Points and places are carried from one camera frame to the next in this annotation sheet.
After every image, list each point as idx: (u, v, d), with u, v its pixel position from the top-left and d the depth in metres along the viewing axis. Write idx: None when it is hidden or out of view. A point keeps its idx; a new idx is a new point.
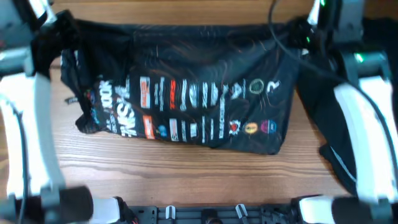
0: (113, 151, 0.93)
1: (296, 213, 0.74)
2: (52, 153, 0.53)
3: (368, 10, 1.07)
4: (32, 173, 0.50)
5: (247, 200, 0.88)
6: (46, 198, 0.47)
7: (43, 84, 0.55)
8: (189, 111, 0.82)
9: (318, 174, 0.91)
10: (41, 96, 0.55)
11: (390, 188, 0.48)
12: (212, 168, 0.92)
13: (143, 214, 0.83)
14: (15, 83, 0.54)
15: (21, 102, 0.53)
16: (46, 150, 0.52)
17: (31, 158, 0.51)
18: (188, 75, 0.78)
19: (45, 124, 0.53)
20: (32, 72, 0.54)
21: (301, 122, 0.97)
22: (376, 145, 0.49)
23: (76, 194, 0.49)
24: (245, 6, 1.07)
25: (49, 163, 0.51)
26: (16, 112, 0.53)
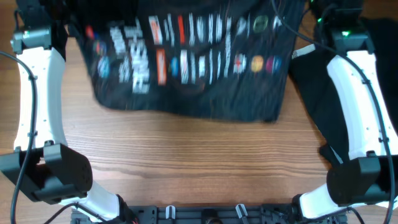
0: (113, 151, 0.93)
1: (296, 211, 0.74)
2: (58, 110, 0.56)
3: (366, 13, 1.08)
4: (38, 127, 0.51)
5: (247, 200, 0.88)
6: (50, 148, 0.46)
7: (58, 56, 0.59)
8: (198, 45, 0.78)
9: (318, 174, 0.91)
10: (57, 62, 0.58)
11: (377, 144, 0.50)
12: (212, 168, 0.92)
13: (143, 214, 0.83)
14: (32, 52, 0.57)
15: (37, 68, 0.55)
16: (53, 107, 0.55)
17: (39, 98, 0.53)
18: (194, 12, 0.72)
19: (54, 83, 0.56)
20: (50, 46, 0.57)
21: (302, 122, 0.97)
22: (362, 101, 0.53)
23: (77, 159, 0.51)
24: None
25: (53, 110, 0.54)
26: (32, 74, 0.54)
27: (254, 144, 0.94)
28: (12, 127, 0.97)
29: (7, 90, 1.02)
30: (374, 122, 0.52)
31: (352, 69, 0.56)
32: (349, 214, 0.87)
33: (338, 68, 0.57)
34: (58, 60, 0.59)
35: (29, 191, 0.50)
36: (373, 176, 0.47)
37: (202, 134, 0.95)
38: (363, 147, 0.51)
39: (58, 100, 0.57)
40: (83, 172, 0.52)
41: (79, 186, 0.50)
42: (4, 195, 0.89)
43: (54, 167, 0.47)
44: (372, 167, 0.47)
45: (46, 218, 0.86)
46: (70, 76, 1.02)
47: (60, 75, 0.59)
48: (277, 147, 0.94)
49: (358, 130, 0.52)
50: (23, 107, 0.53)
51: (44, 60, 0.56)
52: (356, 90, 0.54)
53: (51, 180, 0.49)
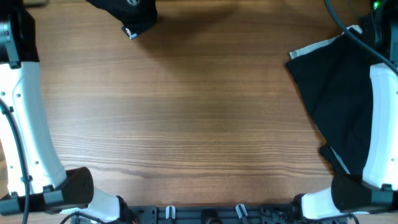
0: (113, 151, 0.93)
1: (297, 210, 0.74)
2: (46, 140, 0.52)
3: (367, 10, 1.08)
4: (32, 172, 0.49)
5: (247, 200, 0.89)
6: (50, 195, 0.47)
7: (31, 68, 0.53)
8: None
9: (318, 174, 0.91)
10: (31, 78, 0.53)
11: None
12: (212, 168, 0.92)
13: (143, 214, 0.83)
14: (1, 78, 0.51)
15: (9, 97, 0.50)
16: (42, 140, 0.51)
17: (22, 126, 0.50)
18: None
19: (34, 108, 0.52)
20: (16, 61, 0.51)
21: (302, 122, 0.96)
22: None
23: (76, 180, 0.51)
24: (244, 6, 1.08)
25: (40, 139, 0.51)
26: (7, 107, 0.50)
27: (254, 144, 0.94)
28: None
29: None
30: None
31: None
32: None
33: (384, 81, 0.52)
34: (34, 74, 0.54)
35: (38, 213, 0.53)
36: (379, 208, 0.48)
37: (202, 134, 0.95)
38: (384, 176, 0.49)
39: (43, 124, 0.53)
40: (85, 186, 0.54)
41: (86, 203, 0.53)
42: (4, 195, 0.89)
43: (60, 207, 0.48)
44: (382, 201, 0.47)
45: (46, 218, 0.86)
46: (69, 76, 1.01)
47: (40, 96, 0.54)
48: (277, 148, 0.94)
49: (384, 155, 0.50)
50: (7, 142, 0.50)
51: (18, 92, 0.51)
52: (395, 115, 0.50)
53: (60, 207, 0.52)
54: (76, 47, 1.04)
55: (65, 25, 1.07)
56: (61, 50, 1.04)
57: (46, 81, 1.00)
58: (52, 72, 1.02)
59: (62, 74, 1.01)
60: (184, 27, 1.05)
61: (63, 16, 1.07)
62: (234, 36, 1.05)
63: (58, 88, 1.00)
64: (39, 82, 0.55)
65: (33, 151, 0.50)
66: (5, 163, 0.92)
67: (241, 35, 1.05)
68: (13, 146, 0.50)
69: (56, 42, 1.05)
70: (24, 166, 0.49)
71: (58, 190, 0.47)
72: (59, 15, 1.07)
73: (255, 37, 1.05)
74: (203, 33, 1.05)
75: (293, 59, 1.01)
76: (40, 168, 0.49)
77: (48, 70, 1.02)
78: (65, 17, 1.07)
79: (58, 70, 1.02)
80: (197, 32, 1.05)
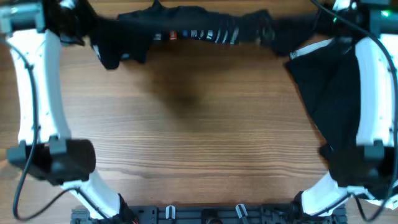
0: (113, 151, 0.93)
1: (297, 209, 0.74)
2: (58, 100, 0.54)
3: None
4: (41, 121, 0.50)
5: (247, 200, 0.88)
6: (55, 145, 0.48)
7: (53, 38, 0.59)
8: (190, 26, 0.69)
9: (317, 174, 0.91)
10: (53, 44, 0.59)
11: (387, 133, 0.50)
12: (212, 168, 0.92)
13: (143, 214, 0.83)
14: (26, 41, 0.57)
15: (33, 57, 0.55)
16: (55, 96, 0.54)
17: (39, 79, 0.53)
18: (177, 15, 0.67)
19: (51, 69, 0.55)
20: (42, 28, 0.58)
21: (302, 122, 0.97)
22: (382, 88, 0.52)
23: (81, 144, 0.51)
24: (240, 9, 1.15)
25: (53, 94, 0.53)
26: (27, 62, 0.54)
27: (254, 144, 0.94)
28: (11, 127, 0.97)
29: (7, 90, 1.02)
30: (390, 112, 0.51)
31: (382, 57, 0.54)
32: (349, 214, 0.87)
33: (368, 51, 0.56)
34: (54, 43, 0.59)
35: (37, 175, 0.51)
36: (375, 163, 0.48)
37: (202, 134, 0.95)
38: (376, 131, 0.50)
39: (58, 85, 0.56)
40: (87, 157, 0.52)
41: (84, 170, 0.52)
42: (4, 195, 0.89)
43: (60, 158, 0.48)
44: (378, 154, 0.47)
45: (46, 218, 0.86)
46: (69, 76, 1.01)
47: (58, 59, 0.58)
48: (277, 147, 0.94)
49: (373, 116, 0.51)
50: (24, 89, 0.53)
51: (40, 53, 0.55)
52: (379, 78, 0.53)
53: (56, 167, 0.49)
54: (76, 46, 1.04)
55: None
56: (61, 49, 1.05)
57: None
58: None
59: (61, 74, 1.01)
60: None
61: None
62: None
63: None
64: (58, 51, 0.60)
65: (45, 101, 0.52)
66: (5, 162, 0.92)
67: None
68: (29, 94, 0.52)
69: None
70: (36, 115, 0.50)
71: (63, 141, 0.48)
72: None
73: None
74: None
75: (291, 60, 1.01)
76: (50, 118, 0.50)
77: None
78: None
79: None
80: None
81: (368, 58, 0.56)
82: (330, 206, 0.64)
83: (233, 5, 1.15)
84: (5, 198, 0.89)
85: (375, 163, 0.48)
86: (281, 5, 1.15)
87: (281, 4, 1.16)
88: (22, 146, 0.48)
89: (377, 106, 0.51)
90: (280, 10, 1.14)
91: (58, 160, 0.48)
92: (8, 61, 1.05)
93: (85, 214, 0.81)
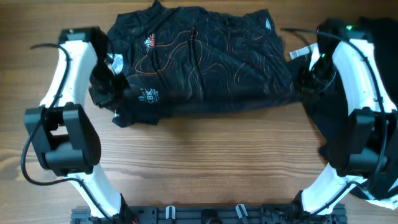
0: (113, 151, 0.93)
1: (297, 209, 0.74)
2: (81, 93, 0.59)
3: (355, 12, 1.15)
4: (64, 93, 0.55)
5: (246, 200, 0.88)
6: (68, 111, 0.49)
7: (92, 51, 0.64)
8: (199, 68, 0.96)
9: (317, 174, 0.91)
10: (91, 56, 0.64)
11: (373, 104, 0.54)
12: (212, 168, 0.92)
13: (143, 215, 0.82)
14: (74, 45, 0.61)
15: (74, 53, 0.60)
16: (79, 87, 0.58)
17: (74, 69, 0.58)
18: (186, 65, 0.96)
19: (83, 70, 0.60)
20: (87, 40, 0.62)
21: (301, 122, 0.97)
22: (360, 73, 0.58)
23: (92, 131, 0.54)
24: (239, 7, 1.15)
25: (78, 83, 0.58)
26: (68, 56, 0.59)
27: (254, 144, 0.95)
28: (11, 127, 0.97)
29: (7, 90, 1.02)
30: (370, 87, 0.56)
31: (354, 51, 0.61)
32: (349, 214, 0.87)
33: (341, 51, 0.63)
34: (92, 55, 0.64)
35: (40, 150, 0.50)
36: (367, 128, 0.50)
37: (202, 134, 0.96)
38: (363, 103, 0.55)
39: (84, 86, 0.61)
40: (94, 150, 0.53)
41: (86, 154, 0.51)
42: (4, 195, 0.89)
43: (70, 127, 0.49)
44: (367, 118, 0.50)
45: (45, 218, 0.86)
46: None
47: (89, 68, 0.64)
48: (277, 147, 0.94)
49: (358, 94, 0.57)
50: (58, 73, 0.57)
51: (79, 51, 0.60)
52: (354, 66, 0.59)
53: (64, 146, 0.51)
54: None
55: (65, 26, 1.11)
56: None
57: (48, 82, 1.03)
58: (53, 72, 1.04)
59: None
60: None
61: (64, 17, 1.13)
62: None
63: None
64: (92, 61, 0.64)
65: (71, 82, 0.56)
66: (5, 163, 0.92)
67: None
68: (61, 74, 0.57)
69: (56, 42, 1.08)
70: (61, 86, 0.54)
71: (76, 108, 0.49)
72: (60, 16, 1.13)
73: None
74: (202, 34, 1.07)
75: (292, 58, 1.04)
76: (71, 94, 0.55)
77: (49, 71, 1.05)
78: (65, 18, 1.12)
79: None
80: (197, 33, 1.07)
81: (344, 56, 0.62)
82: (328, 203, 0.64)
83: (233, 5, 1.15)
84: (4, 198, 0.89)
85: (367, 127, 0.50)
86: (281, 5, 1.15)
87: (280, 3, 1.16)
88: (37, 109, 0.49)
89: (359, 85, 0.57)
90: (280, 10, 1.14)
91: (68, 129, 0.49)
92: (9, 61, 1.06)
93: (84, 214, 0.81)
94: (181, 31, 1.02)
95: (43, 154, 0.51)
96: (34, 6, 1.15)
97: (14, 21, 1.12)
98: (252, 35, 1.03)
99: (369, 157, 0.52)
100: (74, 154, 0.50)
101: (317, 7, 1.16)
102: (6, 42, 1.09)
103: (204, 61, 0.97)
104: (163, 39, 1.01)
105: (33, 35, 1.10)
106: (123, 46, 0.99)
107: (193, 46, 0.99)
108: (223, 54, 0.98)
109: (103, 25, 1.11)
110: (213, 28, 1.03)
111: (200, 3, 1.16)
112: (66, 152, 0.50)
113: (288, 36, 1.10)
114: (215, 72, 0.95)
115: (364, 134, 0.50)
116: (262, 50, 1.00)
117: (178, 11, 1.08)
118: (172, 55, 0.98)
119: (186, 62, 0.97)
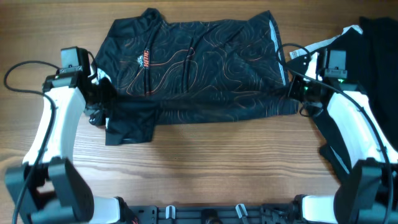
0: (113, 151, 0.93)
1: (298, 209, 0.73)
2: (69, 140, 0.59)
3: (356, 10, 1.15)
4: (48, 145, 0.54)
5: (246, 200, 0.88)
6: (54, 165, 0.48)
7: (79, 96, 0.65)
8: (189, 90, 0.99)
9: (318, 174, 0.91)
10: (78, 100, 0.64)
11: (377, 154, 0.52)
12: (212, 168, 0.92)
13: (143, 214, 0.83)
14: (60, 91, 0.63)
15: (60, 100, 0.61)
16: (66, 137, 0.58)
17: (60, 116, 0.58)
18: (177, 88, 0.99)
19: (70, 117, 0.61)
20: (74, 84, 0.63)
21: (302, 122, 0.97)
22: (360, 122, 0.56)
23: (84, 190, 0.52)
24: (239, 7, 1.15)
25: (66, 129, 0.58)
26: (54, 104, 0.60)
27: (254, 144, 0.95)
28: (10, 127, 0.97)
29: (7, 90, 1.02)
30: (373, 140, 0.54)
31: (349, 101, 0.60)
32: None
33: (336, 103, 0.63)
34: (80, 100, 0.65)
35: (25, 211, 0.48)
36: (375, 182, 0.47)
37: (202, 134, 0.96)
38: (366, 155, 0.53)
39: (71, 133, 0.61)
40: (86, 206, 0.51)
41: (77, 212, 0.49)
42: (4, 195, 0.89)
43: (58, 184, 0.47)
44: (374, 170, 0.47)
45: None
46: None
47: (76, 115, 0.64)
48: (277, 147, 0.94)
49: (359, 145, 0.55)
50: (44, 121, 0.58)
51: (66, 99, 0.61)
52: (351, 116, 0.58)
53: (54, 205, 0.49)
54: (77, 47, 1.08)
55: (65, 26, 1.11)
56: (62, 50, 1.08)
57: None
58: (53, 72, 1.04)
59: None
60: (183, 25, 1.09)
61: (63, 17, 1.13)
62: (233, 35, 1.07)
63: None
64: (79, 106, 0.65)
65: (58, 129, 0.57)
66: (4, 162, 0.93)
67: (239, 35, 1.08)
68: (46, 121, 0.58)
69: (56, 42, 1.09)
70: (46, 138, 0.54)
71: (61, 163, 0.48)
72: (60, 15, 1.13)
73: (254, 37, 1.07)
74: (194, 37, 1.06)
75: (292, 58, 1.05)
76: (58, 142, 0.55)
77: (48, 71, 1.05)
78: (66, 18, 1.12)
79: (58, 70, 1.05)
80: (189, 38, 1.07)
81: (339, 111, 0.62)
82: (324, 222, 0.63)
83: (232, 5, 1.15)
84: (4, 198, 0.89)
85: (375, 180, 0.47)
86: (281, 4, 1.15)
87: (281, 2, 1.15)
88: (20, 168, 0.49)
89: (359, 135, 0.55)
90: (280, 9, 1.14)
91: (58, 188, 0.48)
92: (7, 60, 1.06)
93: None
94: (178, 50, 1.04)
95: (28, 216, 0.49)
96: (33, 5, 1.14)
97: (13, 20, 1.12)
98: (254, 53, 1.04)
99: (379, 214, 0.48)
100: (64, 214, 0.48)
101: (318, 5, 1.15)
102: (5, 41, 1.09)
103: (198, 84, 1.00)
104: (157, 58, 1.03)
105: (32, 35, 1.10)
106: (117, 65, 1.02)
107: (188, 66, 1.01)
108: (219, 74, 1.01)
109: (103, 25, 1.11)
110: (209, 45, 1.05)
111: (201, 2, 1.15)
112: (53, 213, 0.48)
113: (289, 36, 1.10)
114: (208, 96, 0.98)
115: (374, 186, 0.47)
116: (259, 70, 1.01)
117: (178, 27, 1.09)
118: (164, 78, 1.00)
119: (180, 84, 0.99)
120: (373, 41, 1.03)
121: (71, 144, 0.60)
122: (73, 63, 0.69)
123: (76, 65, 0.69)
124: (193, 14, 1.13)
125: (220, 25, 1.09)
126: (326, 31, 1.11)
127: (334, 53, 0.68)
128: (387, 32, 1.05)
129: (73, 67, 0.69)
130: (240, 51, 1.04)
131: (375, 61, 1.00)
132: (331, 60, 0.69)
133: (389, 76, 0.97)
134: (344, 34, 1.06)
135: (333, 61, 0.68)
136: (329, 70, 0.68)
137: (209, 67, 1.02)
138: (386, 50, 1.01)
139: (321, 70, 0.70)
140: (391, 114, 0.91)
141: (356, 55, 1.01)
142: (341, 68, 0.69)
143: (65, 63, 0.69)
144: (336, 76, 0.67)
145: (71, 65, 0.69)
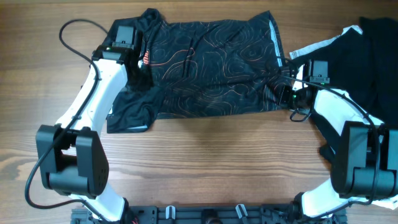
0: (112, 151, 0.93)
1: (298, 209, 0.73)
2: (102, 114, 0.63)
3: (357, 11, 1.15)
4: (83, 114, 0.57)
5: (247, 200, 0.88)
6: (81, 137, 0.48)
7: (120, 74, 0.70)
8: (188, 91, 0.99)
9: (318, 174, 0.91)
10: (118, 78, 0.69)
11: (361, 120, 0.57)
12: (212, 168, 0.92)
13: (143, 215, 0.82)
14: (106, 63, 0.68)
15: (105, 75, 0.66)
16: (100, 112, 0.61)
17: (102, 88, 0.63)
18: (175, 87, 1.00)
19: (109, 91, 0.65)
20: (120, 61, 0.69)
21: (302, 122, 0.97)
22: (344, 104, 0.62)
23: (103, 162, 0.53)
24: (239, 7, 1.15)
25: (102, 103, 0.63)
26: (97, 76, 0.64)
27: (254, 144, 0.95)
28: (10, 127, 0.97)
29: (7, 90, 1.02)
30: (354, 110, 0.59)
31: (330, 94, 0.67)
32: (349, 214, 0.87)
33: (322, 99, 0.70)
34: (121, 78, 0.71)
35: (45, 169, 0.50)
36: (361, 141, 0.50)
37: (202, 134, 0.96)
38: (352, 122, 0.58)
39: (106, 107, 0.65)
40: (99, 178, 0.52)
41: (89, 184, 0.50)
42: (4, 195, 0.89)
43: (81, 153, 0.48)
44: (360, 129, 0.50)
45: (46, 218, 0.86)
46: (69, 76, 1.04)
47: (113, 94, 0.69)
48: (277, 147, 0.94)
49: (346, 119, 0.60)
50: (84, 90, 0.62)
51: (112, 72, 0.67)
52: (336, 102, 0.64)
53: (71, 169, 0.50)
54: (76, 47, 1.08)
55: (65, 26, 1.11)
56: (61, 50, 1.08)
57: (48, 82, 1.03)
58: (53, 71, 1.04)
59: (62, 74, 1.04)
60: (183, 25, 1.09)
61: (63, 17, 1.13)
62: (234, 35, 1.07)
63: (60, 88, 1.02)
64: (118, 86, 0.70)
65: (96, 101, 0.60)
66: (4, 162, 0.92)
67: (239, 35, 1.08)
68: (86, 91, 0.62)
69: (56, 42, 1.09)
70: (83, 107, 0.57)
71: (88, 137, 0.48)
72: (60, 15, 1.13)
73: (254, 37, 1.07)
74: (195, 38, 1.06)
75: (292, 59, 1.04)
76: (91, 114, 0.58)
77: (48, 70, 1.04)
78: (66, 18, 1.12)
79: (58, 70, 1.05)
80: (190, 38, 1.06)
81: (326, 105, 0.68)
82: (326, 210, 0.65)
83: (233, 5, 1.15)
84: (4, 198, 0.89)
85: (360, 140, 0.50)
86: (282, 5, 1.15)
87: (282, 2, 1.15)
88: (52, 129, 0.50)
89: (346, 112, 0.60)
90: (280, 9, 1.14)
91: (79, 156, 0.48)
92: (7, 60, 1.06)
93: (84, 214, 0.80)
94: (177, 50, 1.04)
95: (46, 174, 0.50)
96: (33, 5, 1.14)
97: (13, 20, 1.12)
98: (255, 53, 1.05)
99: (370, 178, 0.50)
100: (78, 181, 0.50)
101: (318, 5, 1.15)
102: (5, 41, 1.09)
103: (198, 87, 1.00)
104: (157, 57, 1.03)
105: (32, 35, 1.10)
106: None
107: (188, 66, 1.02)
108: (219, 74, 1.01)
109: (103, 25, 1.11)
110: (209, 45, 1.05)
111: (201, 3, 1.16)
112: (68, 177, 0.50)
113: (289, 35, 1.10)
114: (209, 98, 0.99)
115: (360, 149, 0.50)
116: (257, 68, 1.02)
117: (178, 27, 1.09)
118: (163, 78, 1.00)
119: (179, 82, 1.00)
120: (372, 42, 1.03)
121: (102, 119, 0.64)
122: (127, 39, 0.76)
123: (129, 42, 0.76)
124: (194, 14, 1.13)
125: (220, 25, 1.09)
126: (326, 31, 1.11)
127: (316, 62, 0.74)
128: (386, 33, 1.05)
129: (125, 43, 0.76)
130: (239, 51, 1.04)
131: (375, 62, 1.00)
132: (314, 68, 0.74)
133: (388, 77, 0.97)
134: (344, 34, 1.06)
135: (316, 69, 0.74)
136: (314, 77, 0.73)
137: (209, 68, 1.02)
138: (385, 51, 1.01)
139: (306, 76, 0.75)
140: (391, 115, 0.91)
141: (355, 55, 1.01)
142: (324, 75, 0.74)
143: (120, 38, 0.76)
144: (319, 80, 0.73)
145: (125, 40, 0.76)
